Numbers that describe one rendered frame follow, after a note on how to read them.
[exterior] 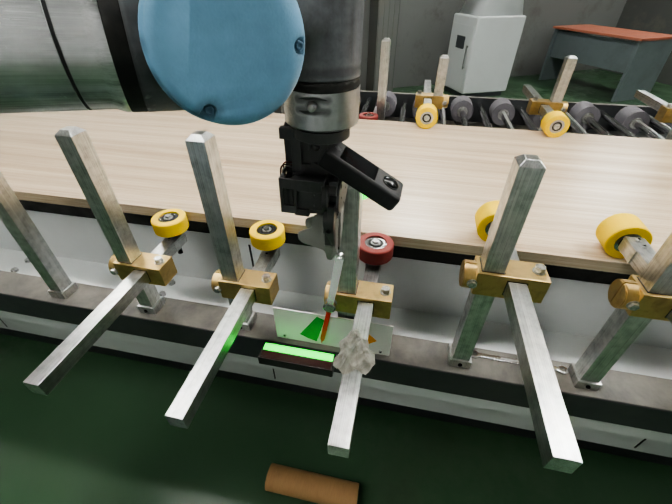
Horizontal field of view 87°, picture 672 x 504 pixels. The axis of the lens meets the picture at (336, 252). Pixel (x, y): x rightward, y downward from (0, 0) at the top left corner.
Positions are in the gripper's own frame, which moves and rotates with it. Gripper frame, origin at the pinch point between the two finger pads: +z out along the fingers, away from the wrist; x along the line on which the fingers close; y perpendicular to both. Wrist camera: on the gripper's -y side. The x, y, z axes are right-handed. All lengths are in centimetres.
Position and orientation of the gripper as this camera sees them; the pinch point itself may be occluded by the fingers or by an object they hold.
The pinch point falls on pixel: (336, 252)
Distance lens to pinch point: 55.8
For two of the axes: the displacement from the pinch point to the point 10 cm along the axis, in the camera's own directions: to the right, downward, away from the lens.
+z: -0.2, 7.8, 6.3
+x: -2.0, 6.1, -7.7
